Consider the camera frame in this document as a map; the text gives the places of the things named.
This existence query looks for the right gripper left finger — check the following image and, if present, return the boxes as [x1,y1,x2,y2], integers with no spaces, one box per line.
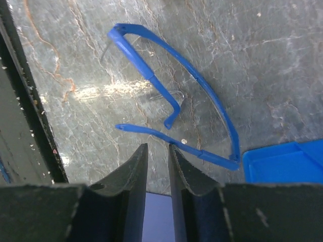
[1,144,148,241]

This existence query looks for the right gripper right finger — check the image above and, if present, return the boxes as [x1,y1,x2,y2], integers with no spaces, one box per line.
[169,145,322,241]

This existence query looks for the blue safety goggles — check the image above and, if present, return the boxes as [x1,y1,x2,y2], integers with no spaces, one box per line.
[100,23,242,171]

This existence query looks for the purple plastic box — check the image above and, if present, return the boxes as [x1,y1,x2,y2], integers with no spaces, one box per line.
[142,192,175,242]

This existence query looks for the blue divided bin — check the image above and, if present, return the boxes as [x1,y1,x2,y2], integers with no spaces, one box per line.
[243,139,322,184]

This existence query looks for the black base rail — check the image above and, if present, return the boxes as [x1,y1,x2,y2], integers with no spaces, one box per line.
[1,1,68,185]

